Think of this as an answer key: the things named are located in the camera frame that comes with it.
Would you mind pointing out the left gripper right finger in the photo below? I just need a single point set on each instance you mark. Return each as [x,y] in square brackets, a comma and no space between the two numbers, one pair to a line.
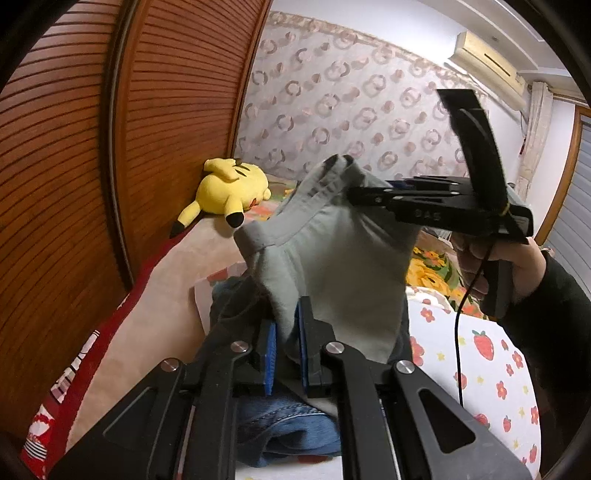
[396,422]

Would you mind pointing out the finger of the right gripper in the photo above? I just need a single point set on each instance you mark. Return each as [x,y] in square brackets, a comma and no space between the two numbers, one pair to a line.
[425,183]
[366,197]

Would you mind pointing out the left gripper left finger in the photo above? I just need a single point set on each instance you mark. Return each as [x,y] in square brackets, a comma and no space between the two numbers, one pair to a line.
[179,420]

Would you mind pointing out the grey-green shorts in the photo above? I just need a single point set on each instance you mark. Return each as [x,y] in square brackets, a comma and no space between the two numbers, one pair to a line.
[350,261]

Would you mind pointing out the dark sleeve right forearm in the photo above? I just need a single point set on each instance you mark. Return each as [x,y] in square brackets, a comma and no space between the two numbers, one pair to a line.
[551,327]

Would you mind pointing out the person's right hand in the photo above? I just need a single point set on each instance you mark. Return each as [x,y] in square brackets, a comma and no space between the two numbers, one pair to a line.
[529,264]

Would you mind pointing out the blue folded jeans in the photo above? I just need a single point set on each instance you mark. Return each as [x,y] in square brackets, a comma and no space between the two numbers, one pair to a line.
[271,429]

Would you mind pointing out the beige tied window curtain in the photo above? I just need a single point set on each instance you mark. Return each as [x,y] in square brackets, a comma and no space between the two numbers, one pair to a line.
[538,127]

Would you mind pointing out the grey window blind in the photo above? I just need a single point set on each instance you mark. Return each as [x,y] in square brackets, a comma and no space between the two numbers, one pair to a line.
[570,236]

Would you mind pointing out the brown floral bed cover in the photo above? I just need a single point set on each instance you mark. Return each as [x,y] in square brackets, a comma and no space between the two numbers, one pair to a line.
[216,260]

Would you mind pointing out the white floral strawberry blanket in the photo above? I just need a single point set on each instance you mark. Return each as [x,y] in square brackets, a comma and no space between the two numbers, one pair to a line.
[470,357]

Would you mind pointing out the pink circle-pattern curtain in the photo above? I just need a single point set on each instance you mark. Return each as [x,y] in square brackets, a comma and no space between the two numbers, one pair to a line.
[317,89]

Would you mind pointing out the red printed cloth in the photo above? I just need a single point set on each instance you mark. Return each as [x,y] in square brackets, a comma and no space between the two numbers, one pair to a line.
[69,368]

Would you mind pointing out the yellow Pikachu plush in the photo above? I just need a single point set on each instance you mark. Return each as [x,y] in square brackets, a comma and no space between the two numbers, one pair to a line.
[229,188]

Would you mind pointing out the brown louvered wardrobe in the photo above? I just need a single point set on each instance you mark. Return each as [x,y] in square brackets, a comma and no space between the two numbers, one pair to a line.
[108,110]

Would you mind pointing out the cream wall air conditioner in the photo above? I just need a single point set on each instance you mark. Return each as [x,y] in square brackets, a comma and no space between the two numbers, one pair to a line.
[491,68]

